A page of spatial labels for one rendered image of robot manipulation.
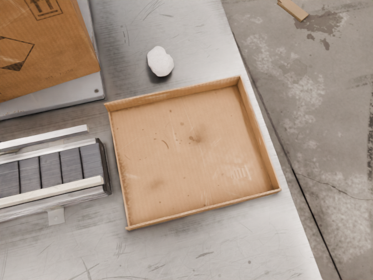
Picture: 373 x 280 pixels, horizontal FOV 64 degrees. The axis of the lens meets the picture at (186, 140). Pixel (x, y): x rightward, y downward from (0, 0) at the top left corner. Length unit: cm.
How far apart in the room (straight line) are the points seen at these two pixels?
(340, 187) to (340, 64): 71
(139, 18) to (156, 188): 43
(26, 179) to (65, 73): 23
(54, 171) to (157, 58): 32
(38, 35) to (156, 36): 29
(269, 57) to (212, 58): 111
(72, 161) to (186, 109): 26
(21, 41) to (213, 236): 49
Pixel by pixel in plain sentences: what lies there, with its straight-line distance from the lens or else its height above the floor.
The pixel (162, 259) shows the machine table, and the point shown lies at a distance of 60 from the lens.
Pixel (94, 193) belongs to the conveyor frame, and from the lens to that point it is 59.
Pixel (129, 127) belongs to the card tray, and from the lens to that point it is 66.
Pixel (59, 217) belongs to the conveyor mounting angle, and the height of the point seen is 83.
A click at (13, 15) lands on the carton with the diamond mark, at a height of 105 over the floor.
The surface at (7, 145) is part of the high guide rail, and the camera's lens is 57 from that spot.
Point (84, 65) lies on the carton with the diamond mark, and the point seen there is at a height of 89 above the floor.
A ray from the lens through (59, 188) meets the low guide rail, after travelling 57.
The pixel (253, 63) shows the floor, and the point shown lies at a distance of 178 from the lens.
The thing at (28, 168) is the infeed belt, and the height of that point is 88.
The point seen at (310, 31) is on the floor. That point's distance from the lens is 202.
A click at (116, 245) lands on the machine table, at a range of 61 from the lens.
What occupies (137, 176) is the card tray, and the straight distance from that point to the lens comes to 62.
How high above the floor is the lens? 143
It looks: 70 degrees down
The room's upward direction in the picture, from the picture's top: 3 degrees clockwise
